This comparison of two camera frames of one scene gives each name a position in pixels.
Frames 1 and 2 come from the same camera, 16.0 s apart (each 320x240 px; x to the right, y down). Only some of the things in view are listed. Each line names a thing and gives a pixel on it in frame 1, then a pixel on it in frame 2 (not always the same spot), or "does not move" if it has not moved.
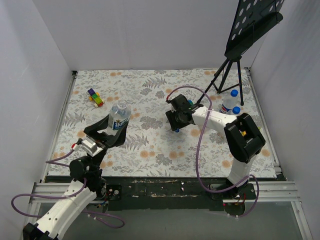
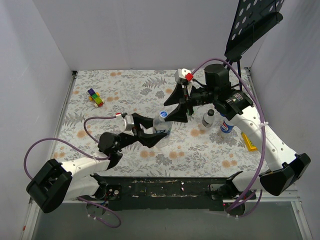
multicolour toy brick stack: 95,97 does not move
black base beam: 167,193 does not move
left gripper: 104,139 → 135,130
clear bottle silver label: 118,115 → 160,126
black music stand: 253,19 does not move
